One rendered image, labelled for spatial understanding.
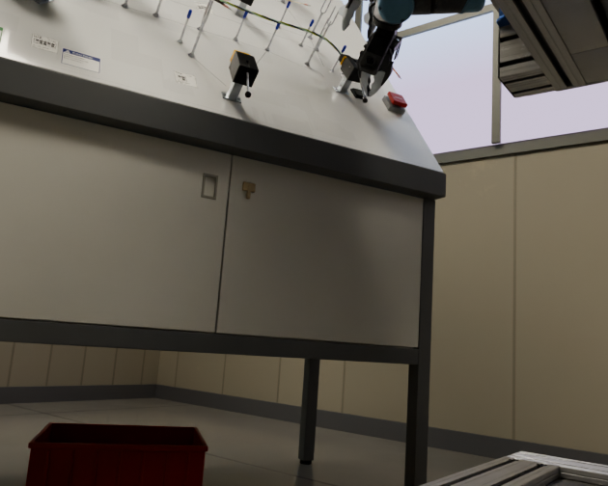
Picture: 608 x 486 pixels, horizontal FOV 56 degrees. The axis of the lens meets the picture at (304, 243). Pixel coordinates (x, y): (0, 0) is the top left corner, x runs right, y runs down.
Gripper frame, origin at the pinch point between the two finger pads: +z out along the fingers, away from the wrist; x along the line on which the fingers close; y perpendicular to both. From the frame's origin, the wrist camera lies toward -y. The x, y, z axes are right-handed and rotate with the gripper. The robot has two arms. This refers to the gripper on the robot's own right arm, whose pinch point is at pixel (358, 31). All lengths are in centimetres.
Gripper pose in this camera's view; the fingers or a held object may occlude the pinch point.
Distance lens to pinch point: 166.2
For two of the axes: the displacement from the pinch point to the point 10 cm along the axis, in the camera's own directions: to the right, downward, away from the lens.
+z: -2.5, 9.2, 3.0
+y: -4.7, -3.8, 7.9
